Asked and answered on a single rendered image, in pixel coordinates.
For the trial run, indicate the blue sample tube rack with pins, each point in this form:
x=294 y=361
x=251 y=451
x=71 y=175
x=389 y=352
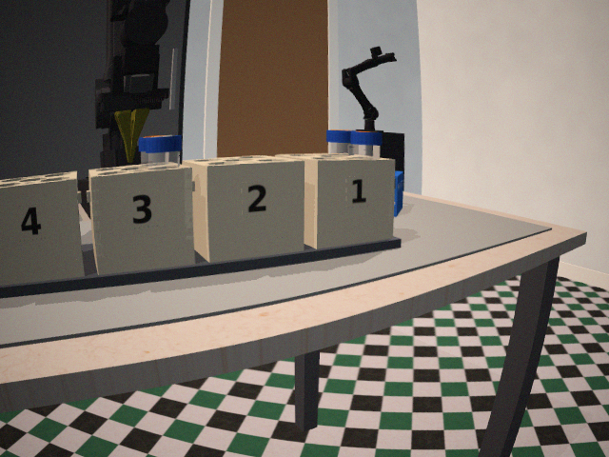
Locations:
x=398 y=193

